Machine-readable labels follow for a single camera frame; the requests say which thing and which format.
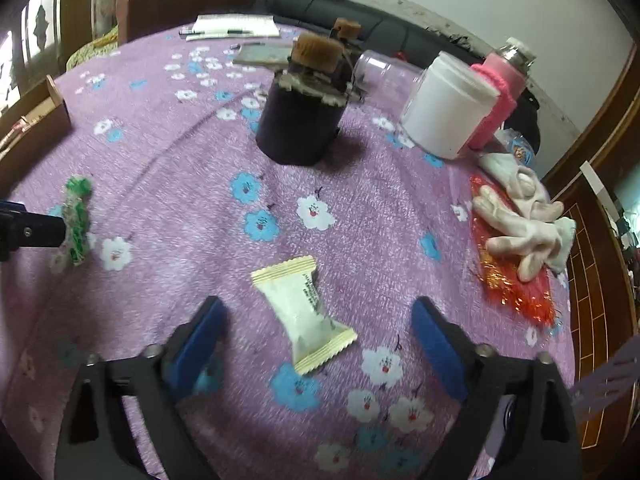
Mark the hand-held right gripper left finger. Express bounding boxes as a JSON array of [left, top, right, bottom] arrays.
[[55, 296, 228, 480]]

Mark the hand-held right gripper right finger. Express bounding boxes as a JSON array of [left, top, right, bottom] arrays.
[[411, 296, 583, 480]]

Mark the green white candy packet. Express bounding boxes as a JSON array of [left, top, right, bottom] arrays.
[[49, 175, 95, 275]]

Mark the cardboard box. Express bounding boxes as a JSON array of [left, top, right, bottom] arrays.
[[0, 75, 71, 196]]

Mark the white green snack packet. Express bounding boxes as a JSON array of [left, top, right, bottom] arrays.
[[250, 255, 359, 376]]

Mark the red white snack stick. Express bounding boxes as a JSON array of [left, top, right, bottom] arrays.
[[0, 115, 43, 153]]

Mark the red gold foil bag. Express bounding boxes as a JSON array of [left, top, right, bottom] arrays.
[[469, 175, 557, 323]]

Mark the white work glove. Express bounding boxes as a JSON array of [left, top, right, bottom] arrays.
[[472, 185, 576, 281], [477, 152, 551, 213]]

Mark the purple floral tablecloth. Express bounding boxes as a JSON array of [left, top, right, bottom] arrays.
[[0, 20, 573, 480]]

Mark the grey phone stand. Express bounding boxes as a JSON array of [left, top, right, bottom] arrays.
[[570, 332, 640, 451]]

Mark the green floral cushion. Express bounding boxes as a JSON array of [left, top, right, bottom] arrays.
[[66, 30, 121, 71]]

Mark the brown wooden cabinet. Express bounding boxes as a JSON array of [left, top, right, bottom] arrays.
[[542, 160, 640, 451]]

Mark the blue snack bag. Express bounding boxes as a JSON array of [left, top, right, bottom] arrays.
[[495, 127, 536, 166]]

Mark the white plastic jar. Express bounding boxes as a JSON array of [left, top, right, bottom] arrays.
[[400, 51, 501, 160]]

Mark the black cylindrical container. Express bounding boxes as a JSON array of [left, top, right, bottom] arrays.
[[255, 67, 363, 166]]

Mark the pink knit-covered bottle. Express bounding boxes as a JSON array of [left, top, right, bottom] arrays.
[[467, 37, 537, 151]]

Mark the white paper notebook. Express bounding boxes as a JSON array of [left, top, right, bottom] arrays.
[[182, 14, 282, 41]]

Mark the grey phone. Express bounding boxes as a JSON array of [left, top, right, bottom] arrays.
[[232, 42, 296, 68]]

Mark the clear plastic jar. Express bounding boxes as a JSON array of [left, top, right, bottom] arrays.
[[352, 50, 426, 103]]

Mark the large brown round brush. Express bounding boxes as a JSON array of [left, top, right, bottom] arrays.
[[291, 32, 342, 73]]

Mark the black sofa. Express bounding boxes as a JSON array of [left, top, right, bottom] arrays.
[[252, 0, 543, 153]]

